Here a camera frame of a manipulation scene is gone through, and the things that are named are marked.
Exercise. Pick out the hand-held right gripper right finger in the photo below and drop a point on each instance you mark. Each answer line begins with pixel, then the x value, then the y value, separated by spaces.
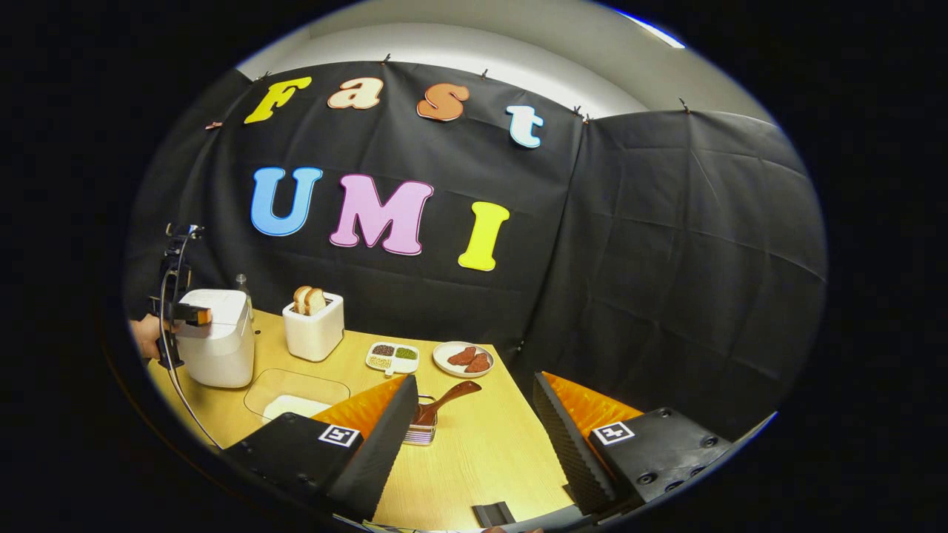
pixel 566 451

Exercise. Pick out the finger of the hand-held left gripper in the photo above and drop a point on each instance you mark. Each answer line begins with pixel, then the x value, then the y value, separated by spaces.
pixel 194 314

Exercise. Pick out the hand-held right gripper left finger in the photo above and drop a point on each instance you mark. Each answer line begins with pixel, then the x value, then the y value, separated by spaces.
pixel 385 444

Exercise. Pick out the white rice cooker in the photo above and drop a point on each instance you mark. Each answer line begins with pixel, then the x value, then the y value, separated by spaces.
pixel 218 355

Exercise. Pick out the brown wooden spoon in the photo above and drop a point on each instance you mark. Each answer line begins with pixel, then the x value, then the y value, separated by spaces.
pixel 452 394

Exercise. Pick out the clear glass bottle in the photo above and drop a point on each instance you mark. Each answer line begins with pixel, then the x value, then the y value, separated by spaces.
pixel 242 289

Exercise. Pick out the white divided dish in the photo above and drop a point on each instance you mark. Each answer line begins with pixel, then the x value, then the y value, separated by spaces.
pixel 400 366

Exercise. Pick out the yellow soybeans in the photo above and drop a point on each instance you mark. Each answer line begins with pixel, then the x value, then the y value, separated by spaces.
pixel 379 363

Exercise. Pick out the green mung beans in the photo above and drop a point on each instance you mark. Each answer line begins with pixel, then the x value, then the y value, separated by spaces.
pixel 405 353

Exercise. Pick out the dark brown beans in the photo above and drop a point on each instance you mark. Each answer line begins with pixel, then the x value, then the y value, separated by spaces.
pixel 383 350

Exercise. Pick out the round white plate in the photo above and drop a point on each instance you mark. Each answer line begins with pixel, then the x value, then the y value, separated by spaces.
pixel 443 361

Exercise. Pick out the toasted bread slice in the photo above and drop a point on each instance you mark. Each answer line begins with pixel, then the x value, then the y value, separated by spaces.
pixel 300 300
pixel 317 302

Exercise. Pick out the clear plastic container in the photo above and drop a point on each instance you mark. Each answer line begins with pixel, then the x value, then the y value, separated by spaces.
pixel 296 381

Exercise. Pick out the red meat slice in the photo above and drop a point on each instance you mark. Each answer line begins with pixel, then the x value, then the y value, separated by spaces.
pixel 478 363
pixel 461 356

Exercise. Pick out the white toaster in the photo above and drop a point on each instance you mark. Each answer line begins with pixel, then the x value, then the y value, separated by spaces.
pixel 315 333

